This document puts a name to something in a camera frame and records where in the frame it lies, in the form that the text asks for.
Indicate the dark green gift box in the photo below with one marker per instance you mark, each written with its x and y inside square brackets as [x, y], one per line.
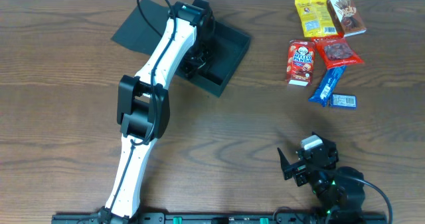
[226, 48]

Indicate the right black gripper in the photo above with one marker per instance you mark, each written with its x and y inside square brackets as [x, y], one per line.
[299, 167]

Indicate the yellow candy bag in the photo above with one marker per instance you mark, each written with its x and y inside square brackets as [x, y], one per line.
[315, 18]

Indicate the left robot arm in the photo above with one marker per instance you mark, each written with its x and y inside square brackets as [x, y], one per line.
[143, 110]

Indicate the red Hello Panda box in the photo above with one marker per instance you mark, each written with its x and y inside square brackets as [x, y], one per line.
[300, 64]

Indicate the red dried fruit bag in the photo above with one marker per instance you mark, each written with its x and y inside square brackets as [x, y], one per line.
[336, 52]

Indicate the Pocky chocolate stick box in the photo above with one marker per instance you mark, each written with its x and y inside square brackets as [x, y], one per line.
[348, 17]

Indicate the blue cookie roll pack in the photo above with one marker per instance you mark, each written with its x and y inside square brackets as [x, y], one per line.
[327, 85]

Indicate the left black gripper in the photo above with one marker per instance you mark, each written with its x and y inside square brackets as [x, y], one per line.
[189, 68]

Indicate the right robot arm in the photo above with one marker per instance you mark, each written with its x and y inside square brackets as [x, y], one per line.
[339, 190]

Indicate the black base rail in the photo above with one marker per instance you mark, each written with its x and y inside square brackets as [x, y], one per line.
[161, 218]

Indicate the small blue snack packet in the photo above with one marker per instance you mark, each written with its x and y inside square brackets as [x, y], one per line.
[343, 101]

